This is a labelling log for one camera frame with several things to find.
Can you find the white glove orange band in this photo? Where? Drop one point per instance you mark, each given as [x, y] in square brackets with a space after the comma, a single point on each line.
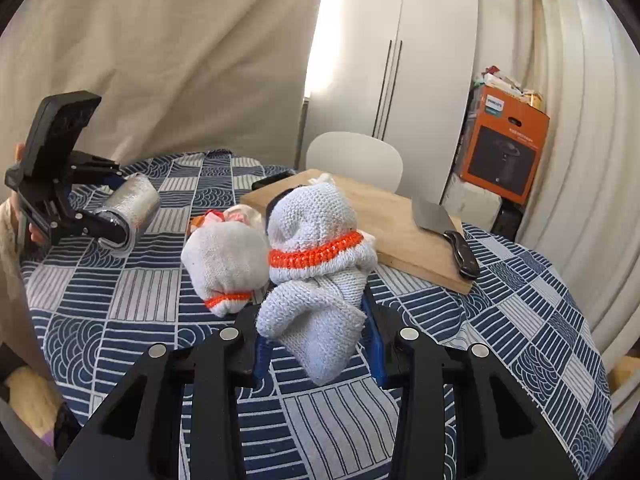
[318, 320]
[227, 260]

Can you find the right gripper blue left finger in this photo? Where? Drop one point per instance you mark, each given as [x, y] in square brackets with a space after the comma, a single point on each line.
[262, 348]

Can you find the cleaver knife black handle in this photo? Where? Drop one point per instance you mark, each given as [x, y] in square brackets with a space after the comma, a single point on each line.
[434, 218]

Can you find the clutter pile on box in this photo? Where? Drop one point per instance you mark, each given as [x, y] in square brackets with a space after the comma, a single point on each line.
[493, 77]

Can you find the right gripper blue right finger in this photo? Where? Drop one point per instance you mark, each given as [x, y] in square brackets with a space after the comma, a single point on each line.
[374, 338]

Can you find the orange Philips box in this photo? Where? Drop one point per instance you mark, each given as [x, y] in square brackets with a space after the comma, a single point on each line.
[501, 144]

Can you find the white styrofoam box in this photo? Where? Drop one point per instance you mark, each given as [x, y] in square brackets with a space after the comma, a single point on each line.
[470, 203]

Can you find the wooden cutting board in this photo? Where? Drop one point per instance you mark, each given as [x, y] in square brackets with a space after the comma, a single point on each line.
[390, 219]

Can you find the red white paper trash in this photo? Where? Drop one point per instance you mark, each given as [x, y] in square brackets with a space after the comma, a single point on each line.
[239, 213]

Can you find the black handle beside board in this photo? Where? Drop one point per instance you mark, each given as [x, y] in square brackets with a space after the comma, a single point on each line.
[273, 178]

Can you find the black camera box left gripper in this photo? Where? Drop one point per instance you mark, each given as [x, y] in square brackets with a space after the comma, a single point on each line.
[55, 129]

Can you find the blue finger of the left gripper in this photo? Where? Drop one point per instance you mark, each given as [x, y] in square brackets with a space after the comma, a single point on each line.
[98, 171]
[105, 225]

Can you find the white wardrobe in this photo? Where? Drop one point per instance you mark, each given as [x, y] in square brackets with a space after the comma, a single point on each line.
[397, 70]

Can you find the cream curtain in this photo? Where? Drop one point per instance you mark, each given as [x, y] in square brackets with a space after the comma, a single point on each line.
[583, 213]

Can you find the white chair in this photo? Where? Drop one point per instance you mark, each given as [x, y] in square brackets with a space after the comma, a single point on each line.
[356, 156]

